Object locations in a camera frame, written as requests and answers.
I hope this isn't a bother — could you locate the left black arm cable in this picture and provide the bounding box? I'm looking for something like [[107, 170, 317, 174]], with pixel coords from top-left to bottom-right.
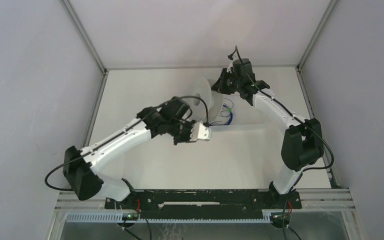
[[44, 95, 211, 192]]

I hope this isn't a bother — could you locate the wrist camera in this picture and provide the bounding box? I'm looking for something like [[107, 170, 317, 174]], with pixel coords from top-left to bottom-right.
[[227, 53, 239, 69], [190, 122, 212, 142]]

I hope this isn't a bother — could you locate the blue cable coil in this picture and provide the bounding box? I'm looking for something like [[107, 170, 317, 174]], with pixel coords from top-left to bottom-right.
[[210, 97, 235, 127]]

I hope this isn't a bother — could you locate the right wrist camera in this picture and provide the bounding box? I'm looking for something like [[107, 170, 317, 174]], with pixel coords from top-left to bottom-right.
[[227, 53, 239, 69]]

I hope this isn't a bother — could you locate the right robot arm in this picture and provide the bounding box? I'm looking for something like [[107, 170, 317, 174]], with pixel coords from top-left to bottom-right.
[[211, 58, 324, 208]]

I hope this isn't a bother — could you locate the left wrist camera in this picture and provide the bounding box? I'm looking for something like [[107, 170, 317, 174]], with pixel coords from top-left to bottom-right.
[[190, 122, 212, 142]]

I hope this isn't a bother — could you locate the white slotted cable duct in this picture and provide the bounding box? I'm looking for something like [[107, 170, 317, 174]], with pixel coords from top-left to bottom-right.
[[65, 211, 282, 224]]

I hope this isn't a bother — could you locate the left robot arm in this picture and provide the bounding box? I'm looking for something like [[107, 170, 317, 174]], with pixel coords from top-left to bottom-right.
[[62, 97, 197, 209]]

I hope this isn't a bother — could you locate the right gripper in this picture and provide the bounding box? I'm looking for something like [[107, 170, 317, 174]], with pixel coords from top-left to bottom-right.
[[211, 68, 242, 96]]

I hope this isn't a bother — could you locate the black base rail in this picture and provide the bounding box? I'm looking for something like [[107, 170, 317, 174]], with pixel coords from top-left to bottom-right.
[[104, 188, 303, 218]]

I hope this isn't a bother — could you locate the white cable spool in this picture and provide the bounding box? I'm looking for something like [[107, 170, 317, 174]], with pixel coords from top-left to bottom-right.
[[188, 76, 224, 123]]

